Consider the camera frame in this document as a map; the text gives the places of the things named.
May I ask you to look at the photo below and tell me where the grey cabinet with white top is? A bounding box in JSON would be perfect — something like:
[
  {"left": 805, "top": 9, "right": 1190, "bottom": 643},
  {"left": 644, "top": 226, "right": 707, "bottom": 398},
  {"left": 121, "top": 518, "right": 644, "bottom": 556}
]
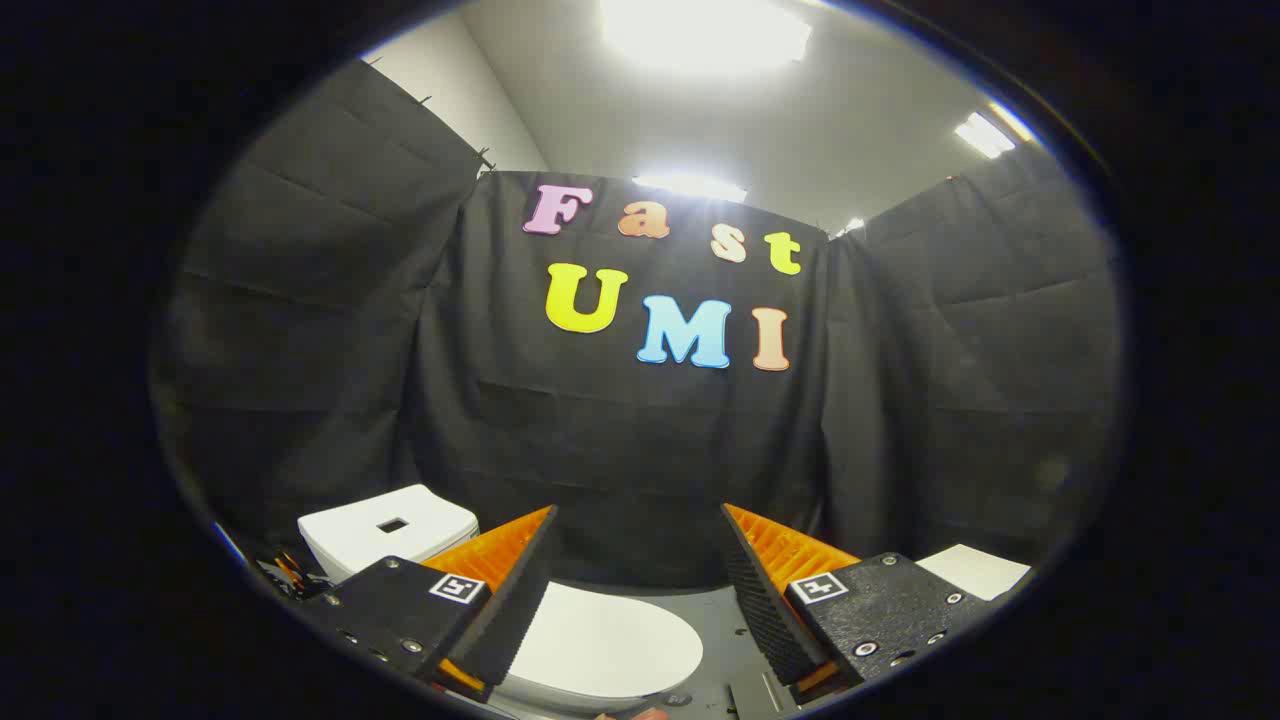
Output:
[{"left": 915, "top": 544, "right": 1032, "bottom": 602}]

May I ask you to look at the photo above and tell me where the white toilet lid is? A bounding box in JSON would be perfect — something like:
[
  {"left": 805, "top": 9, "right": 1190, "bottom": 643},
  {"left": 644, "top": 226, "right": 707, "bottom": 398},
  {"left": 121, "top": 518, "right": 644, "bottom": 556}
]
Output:
[{"left": 498, "top": 582, "right": 705, "bottom": 713}]

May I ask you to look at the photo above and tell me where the tangle of black cables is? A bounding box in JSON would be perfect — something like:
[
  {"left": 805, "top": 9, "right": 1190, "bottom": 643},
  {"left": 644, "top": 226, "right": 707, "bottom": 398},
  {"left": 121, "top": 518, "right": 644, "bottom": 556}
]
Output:
[{"left": 250, "top": 550, "right": 333, "bottom": 601}]

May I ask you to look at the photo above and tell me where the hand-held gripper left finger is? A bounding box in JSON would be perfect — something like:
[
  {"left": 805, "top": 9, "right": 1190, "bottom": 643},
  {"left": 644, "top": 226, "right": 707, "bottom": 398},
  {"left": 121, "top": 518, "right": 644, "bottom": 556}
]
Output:
[{"left": 298, "top": 505, "right": 559, "bottom": 703}]

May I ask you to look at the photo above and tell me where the narrow ceiling light strip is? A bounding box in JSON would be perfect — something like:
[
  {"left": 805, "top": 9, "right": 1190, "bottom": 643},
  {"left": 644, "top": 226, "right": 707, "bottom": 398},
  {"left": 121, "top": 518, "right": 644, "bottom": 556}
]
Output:
[{"left": 955, "top": 112, "right": 1017, "bottom": 159}]

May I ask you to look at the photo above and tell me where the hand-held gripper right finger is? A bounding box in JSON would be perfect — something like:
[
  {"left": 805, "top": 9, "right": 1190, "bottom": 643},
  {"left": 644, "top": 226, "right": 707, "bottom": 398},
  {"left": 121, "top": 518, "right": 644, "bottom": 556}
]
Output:
[{"left": 720, "top": 502, "right": 993, "bottom": 707}]

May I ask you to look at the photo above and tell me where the white toilet tank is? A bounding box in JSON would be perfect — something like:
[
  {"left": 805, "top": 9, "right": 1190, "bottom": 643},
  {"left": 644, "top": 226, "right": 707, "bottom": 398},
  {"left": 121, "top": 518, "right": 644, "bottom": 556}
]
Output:
[{"left": 298, "top": 484, "right": 481, "bottom": 585}]

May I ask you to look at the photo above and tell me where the large ceiling light panel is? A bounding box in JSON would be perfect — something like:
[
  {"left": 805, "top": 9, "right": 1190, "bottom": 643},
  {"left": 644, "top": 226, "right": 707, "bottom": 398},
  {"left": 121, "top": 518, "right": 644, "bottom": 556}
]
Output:
[{"left": 600, "top": 0, "right": 813, "bottom": 73}]

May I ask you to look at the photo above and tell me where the black backdrop cloth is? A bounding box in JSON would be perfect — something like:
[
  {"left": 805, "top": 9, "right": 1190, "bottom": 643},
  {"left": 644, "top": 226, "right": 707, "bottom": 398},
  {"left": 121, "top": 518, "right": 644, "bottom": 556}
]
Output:
[{"left": 150, "top": 55, "right": 1121, "bottom": 591}]

